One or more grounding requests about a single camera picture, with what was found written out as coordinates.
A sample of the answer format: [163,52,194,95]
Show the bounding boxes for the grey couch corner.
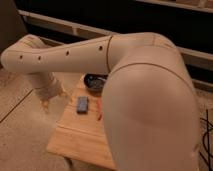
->
[0,0,27,53]

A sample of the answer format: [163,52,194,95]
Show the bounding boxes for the wooden table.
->
[47,78,116,170]

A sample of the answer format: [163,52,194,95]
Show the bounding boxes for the white shelf rail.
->
[18,10,213,71]

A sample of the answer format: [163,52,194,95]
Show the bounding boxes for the black floor cables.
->
[199,109,213,171]

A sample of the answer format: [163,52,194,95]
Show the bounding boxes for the dark round bowl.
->
[84,74,107,92]

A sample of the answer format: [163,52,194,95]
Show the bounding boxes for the blue rectangular block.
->
[76,96,88,114]

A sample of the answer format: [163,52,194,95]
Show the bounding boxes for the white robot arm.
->
[1,32,200,171]

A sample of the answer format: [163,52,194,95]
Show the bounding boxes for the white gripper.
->
[32,73,63,101]

